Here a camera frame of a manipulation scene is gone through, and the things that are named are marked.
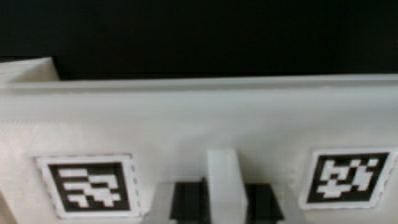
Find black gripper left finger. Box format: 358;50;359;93
169;179;210;224

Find white cabinet body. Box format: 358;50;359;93
0;57;61;86

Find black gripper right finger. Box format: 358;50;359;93
246;183;285;224

